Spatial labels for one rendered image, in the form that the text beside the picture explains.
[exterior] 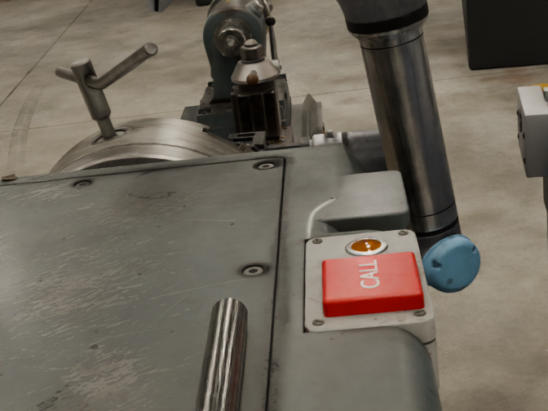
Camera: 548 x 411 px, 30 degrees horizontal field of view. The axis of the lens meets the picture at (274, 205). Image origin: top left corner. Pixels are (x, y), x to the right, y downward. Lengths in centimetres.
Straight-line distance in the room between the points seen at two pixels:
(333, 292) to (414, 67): 61
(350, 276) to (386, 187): 18
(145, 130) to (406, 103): 31
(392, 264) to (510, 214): 327
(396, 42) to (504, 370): 186
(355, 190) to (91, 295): 23
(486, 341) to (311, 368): 252
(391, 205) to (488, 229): 303
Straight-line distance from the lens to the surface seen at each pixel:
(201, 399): 52
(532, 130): 140
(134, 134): 108
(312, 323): 61
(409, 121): 121
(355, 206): 77
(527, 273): 346
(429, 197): 126
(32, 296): 71
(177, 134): 108
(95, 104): 108
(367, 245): 69
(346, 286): 62
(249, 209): 79
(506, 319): 319
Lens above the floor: 155
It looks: 22 degrees down
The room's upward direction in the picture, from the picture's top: 7 degrees counter-clockwise
